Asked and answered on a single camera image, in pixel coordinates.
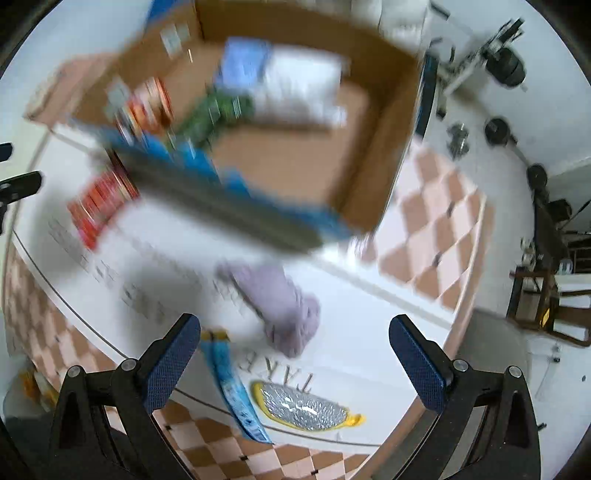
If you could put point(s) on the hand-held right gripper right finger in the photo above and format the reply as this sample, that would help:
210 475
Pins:
418 364

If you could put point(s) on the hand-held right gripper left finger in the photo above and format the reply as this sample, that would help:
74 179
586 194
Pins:
171 364

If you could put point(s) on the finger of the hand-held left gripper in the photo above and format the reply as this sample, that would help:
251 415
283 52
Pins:
23 184
4 152

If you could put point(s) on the purple cloth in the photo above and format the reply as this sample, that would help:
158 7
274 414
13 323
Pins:
281 300

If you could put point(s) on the large cardboard box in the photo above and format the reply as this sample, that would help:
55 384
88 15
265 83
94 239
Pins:
286 157

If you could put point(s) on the white printed mat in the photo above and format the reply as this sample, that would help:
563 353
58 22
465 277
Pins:
369 332

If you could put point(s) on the blue strip packet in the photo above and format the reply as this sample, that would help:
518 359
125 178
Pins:
231 387

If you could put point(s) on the yellow rimmed silver pad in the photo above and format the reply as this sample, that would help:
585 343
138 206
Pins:
300 408

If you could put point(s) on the wooden chair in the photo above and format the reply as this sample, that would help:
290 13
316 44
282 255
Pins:
531 295

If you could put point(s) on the yellow bag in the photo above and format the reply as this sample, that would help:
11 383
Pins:
39 387

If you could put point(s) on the red orange packet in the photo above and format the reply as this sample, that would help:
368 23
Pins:
147 104

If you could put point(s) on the black metal stand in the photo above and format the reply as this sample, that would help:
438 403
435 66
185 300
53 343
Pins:
554 221

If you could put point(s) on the green packet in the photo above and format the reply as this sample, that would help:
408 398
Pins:
217 113

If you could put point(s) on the grey dumbbell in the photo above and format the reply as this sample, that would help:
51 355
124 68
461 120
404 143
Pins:
457 138

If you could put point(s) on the black barbell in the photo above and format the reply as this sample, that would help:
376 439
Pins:
498 131

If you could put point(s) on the light blue cloth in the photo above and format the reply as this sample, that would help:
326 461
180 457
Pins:
242 62

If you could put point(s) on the white cloth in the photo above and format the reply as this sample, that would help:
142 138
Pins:
300 87

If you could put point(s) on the black weight machine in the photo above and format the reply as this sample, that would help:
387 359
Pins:
508 64

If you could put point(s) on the white metal frame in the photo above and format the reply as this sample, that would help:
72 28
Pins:
461 69

